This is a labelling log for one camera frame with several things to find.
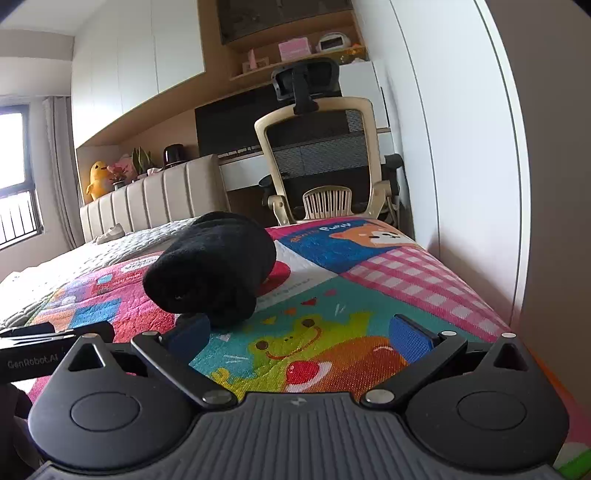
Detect white wardrobe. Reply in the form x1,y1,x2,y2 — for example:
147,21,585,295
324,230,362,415
353,0,532,333

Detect small white cloth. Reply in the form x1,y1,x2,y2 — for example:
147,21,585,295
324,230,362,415
96,223,126,244

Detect beige padded headboard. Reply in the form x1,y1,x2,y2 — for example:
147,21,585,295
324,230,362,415
79,154,232,245

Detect grey curtain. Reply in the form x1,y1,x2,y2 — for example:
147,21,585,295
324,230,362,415
42,96,84,252

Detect green potted plant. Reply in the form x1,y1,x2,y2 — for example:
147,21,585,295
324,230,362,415
131,147,153,178

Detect wooden wall shelf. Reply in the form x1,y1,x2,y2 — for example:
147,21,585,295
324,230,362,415
198,0,370,84

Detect window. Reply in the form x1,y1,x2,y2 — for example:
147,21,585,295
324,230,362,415
0,105,44,250

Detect white wall cabinet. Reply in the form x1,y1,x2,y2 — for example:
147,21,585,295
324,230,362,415
71,0,206,148

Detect pink box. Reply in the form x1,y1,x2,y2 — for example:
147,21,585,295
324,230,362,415
278,39,310,62

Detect beige mesh office chair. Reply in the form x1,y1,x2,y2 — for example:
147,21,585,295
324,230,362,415
254,56,404,227

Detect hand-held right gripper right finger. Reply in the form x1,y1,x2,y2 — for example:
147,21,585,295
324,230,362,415
361,315,532,408

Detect dark keyboard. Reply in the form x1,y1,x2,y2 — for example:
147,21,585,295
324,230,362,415
218,144,265,161

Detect black garment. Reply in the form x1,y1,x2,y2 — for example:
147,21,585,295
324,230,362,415
143,211,278,328

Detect white desk clock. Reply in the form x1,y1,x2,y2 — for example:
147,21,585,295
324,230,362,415
316,30,354,54

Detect white desk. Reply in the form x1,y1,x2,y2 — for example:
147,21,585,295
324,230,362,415
217,127,393,227

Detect colourful printed play mat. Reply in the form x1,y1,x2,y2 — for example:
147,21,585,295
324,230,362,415
28,218,591,480

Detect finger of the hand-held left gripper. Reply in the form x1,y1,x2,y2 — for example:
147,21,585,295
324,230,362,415
0,320,116,344

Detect pink potted flowers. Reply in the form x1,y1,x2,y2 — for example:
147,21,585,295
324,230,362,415
107,154,137,190

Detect black computer monitor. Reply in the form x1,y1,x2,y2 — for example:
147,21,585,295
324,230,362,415
194,84,296,158

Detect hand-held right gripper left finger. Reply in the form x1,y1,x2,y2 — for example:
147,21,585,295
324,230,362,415
67,314,232,409

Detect yellow duck plush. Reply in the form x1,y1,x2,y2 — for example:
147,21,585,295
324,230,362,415
85,160,114,201

